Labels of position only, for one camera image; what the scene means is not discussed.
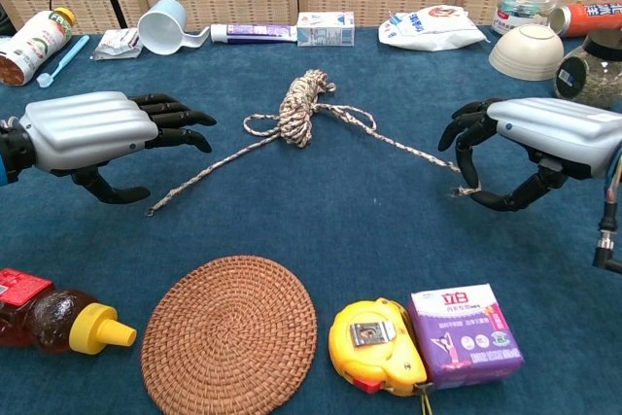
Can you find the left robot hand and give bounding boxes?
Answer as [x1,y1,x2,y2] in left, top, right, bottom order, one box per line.
[17,90,218,206]

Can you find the white blue carton box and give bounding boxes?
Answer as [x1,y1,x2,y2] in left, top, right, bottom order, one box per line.
[295,11,357,48]

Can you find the clear plastic jar of clips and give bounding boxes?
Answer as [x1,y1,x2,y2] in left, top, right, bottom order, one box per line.
[490,0,561,37]

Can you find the cream ceramic bowl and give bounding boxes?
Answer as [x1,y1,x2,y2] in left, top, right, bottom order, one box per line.
[488,23,566,82]

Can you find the round woven rattan coaster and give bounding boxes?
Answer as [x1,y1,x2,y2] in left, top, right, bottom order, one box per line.
[140,255,319,415]

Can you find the purple soap box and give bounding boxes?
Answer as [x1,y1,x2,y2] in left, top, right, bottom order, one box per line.
[406,283,526,391]

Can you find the glass jar black lid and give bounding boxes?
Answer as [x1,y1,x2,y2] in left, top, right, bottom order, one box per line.
[553,28,622,114]

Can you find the light blue handled cup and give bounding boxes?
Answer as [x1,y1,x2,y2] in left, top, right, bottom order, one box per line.
[137,0,211,56]

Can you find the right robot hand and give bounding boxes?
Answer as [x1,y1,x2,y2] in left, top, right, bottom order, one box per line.
[437,97,622,213]

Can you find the light blue toothbrush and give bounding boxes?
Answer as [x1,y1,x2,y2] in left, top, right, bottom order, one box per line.
[36,34,91,89]

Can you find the honey bottle yellow nozzle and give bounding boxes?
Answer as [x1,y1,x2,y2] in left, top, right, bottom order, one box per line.
[0,267,138,356]

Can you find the white purple toothpaste tube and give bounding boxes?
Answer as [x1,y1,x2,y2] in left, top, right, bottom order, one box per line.
[209,22,298,45]

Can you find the white drink bottle yellow cap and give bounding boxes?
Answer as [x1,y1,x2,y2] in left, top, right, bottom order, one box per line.
[0,7,78,87]

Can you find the blue table mat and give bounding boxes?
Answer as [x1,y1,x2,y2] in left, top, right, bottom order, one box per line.
[0,25,622,415]

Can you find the orange drink can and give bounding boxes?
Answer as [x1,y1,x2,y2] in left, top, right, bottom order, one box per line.
[547,0,622,39]

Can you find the white printed powder bag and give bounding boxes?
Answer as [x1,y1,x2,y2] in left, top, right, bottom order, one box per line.
[377,4,491,52]

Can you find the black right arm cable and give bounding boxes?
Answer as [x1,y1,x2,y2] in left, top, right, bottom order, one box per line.
[592,156,622,275]

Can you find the beige braided rope bundle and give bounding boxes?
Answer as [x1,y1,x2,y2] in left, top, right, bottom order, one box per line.
[145,68,482,217]

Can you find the yellow tape measure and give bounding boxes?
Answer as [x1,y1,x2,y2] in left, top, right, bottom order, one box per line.
[328,296,434,415]

